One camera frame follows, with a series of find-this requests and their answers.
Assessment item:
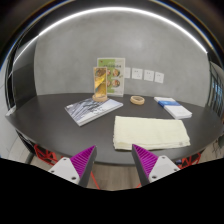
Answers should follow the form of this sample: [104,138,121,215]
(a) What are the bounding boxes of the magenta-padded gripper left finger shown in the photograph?
[48,144,98,187]

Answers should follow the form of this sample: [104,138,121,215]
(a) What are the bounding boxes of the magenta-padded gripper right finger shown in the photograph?
[131,143,181,187]

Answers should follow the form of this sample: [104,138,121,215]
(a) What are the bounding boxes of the cream towel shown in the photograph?
[112,115,192,151]

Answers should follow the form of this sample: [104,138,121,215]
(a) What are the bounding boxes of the plain white book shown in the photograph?
[164,104,194,120]

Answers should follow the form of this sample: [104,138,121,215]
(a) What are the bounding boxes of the white booklet with blue stripe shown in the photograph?
[153,96,182,108]

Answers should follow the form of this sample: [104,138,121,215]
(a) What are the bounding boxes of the grey-blue magazine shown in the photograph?
[64,97,124,128]

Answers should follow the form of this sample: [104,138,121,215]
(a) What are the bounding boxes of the beige tape roll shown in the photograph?
[129,95,146,106]

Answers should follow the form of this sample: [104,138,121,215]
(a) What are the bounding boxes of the yellow card in wooden base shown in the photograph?
[91,66,110,103]

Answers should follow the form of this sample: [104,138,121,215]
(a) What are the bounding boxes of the green leaflet sign stand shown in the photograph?
[96,57,126,98]

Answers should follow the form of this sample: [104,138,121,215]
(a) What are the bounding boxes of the white LED light strip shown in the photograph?
[13,6,209,64]

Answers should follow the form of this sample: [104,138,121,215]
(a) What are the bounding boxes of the white wall socket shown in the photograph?
[131,67,144,81]
[123,66,132,80]
[154,71,165,84]
[143,69,155,82]

